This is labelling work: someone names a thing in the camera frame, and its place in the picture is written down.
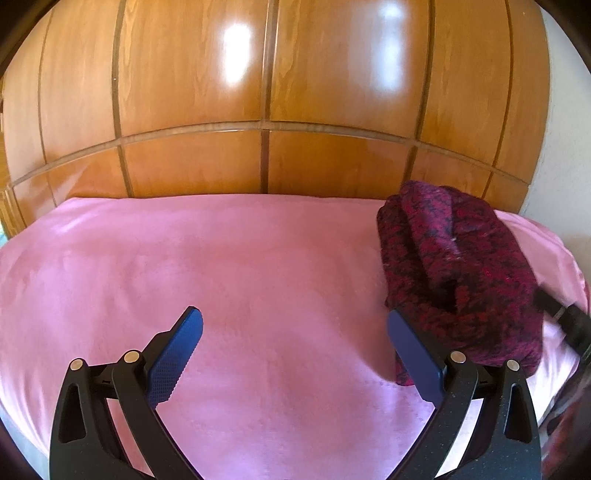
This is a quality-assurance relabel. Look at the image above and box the dark red floral knit garment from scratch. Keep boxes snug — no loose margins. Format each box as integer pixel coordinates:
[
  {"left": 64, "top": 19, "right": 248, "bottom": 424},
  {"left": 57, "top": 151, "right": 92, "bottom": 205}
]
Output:
[{"left": 376, "top": 181, "right": 544, "bottom": 386}]

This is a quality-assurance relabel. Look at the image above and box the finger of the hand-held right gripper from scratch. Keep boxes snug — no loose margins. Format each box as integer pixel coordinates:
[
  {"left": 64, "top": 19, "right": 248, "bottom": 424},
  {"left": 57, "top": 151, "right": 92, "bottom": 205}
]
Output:
[{"left": 532, "top": 287, "right": 578, "bottom": 321}]

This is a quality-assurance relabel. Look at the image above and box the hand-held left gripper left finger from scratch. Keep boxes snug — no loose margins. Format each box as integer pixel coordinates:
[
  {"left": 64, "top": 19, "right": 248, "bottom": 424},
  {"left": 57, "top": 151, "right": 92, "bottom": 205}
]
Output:
[{"left": 48, "top": 305, "right": 204, "bottom": 480}]

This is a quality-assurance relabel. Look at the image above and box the pink bed sheet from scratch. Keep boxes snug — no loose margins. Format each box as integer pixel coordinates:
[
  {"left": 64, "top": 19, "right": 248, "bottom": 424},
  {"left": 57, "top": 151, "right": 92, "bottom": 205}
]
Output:
[{"left": 0, "top": 194, "right": 591, "bottom": 480}]

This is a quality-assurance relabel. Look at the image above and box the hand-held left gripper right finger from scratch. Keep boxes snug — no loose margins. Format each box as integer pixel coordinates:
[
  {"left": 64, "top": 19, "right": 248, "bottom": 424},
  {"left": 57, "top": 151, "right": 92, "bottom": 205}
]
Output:
[{"left": 387, "top": 308, "right": 542, "bottom": 480}]

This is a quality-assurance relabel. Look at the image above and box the wooden panelled wardrobe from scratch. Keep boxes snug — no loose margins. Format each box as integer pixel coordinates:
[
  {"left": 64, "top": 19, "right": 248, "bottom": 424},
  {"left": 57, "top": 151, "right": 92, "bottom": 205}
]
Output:
[{"left": 0, "top": 0, "right": 552, "bottom": 236}]

